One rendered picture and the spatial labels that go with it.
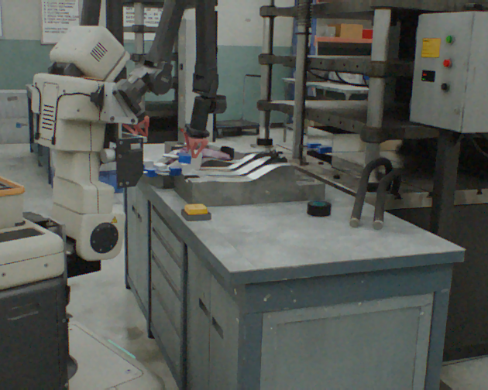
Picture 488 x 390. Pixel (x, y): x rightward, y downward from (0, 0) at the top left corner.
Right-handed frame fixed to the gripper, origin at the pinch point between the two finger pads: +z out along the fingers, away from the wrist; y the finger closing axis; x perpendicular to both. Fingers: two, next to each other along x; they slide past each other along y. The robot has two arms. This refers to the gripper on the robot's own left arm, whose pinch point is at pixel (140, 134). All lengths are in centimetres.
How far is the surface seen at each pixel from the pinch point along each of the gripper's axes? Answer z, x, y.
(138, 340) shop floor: 95, 32, 23
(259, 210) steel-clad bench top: 21, 1, -58
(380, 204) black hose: 27, -22, -90
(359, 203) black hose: 24, -17, -85
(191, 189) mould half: 8.8, 12.5, -40.9
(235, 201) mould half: 19, 2, -48
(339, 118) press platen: 35, -80, -28
